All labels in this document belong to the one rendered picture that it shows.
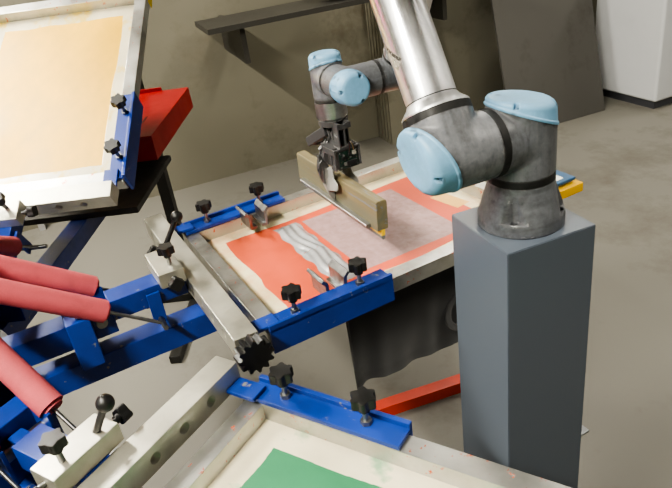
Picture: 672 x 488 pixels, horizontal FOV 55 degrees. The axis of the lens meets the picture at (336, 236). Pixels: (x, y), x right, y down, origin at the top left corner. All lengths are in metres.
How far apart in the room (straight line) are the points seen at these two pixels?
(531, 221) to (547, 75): 4.01
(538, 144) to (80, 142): 1.38
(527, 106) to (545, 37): 4.05
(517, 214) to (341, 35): 3.84
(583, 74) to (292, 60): 2.18
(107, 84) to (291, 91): 2.78
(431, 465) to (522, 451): 0.40
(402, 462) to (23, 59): 1.81
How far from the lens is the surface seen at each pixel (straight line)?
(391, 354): 1.66
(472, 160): 1.02
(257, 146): 4.83
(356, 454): 1.10
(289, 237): 1.73
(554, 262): 1.17
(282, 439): 1.15
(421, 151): 1.00
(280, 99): 4.79
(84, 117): 2.10
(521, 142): 1.07
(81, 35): 2.36
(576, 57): 5.26
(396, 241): 1.65
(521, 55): 4.98
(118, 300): 1.49
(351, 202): 1.55
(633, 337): 2.92
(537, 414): 1.36
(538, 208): 1.13
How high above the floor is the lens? 1.76
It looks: 28 degrees down
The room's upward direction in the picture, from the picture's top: 9 degrees counter-clockwise
